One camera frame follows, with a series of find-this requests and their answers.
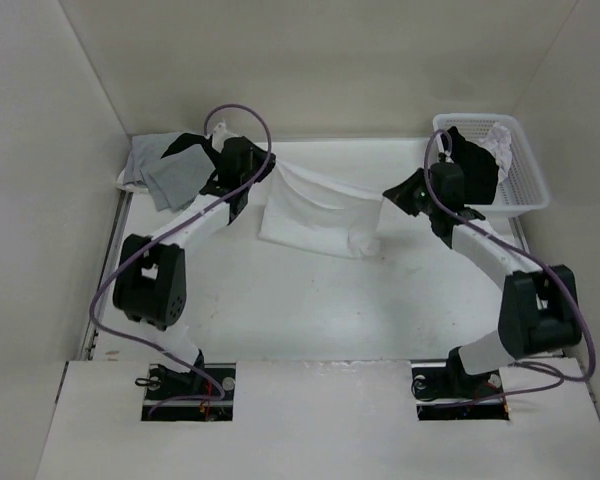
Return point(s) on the folded black tank top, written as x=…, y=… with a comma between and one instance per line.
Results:
x=187, y=140

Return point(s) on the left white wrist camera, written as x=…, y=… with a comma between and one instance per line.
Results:
x=219, y=135

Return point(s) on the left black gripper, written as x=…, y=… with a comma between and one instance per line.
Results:
x=262, y=158

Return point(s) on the white plastic basket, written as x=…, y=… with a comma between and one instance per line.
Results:
x=524, y=189

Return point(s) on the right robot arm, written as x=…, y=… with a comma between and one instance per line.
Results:
x=536, y=311

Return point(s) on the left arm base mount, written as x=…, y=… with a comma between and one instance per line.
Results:
x=182, y=397

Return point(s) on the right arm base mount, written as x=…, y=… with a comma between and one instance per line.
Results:
x=439, y=398

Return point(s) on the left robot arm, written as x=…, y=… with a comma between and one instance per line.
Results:
x=151, y=288

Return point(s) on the lower grey folded tank top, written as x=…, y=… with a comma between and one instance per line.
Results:
x=145, y=150

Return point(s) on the black tank top in basket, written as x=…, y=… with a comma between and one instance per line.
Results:
x=478, y=166

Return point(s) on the white tank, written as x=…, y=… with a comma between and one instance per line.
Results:
x=498, y=142
x=320, y=214

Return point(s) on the crumpled white tank top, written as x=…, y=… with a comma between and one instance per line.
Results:
x=498, y=142

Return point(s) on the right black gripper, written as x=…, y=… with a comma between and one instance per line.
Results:
x=400, y=194

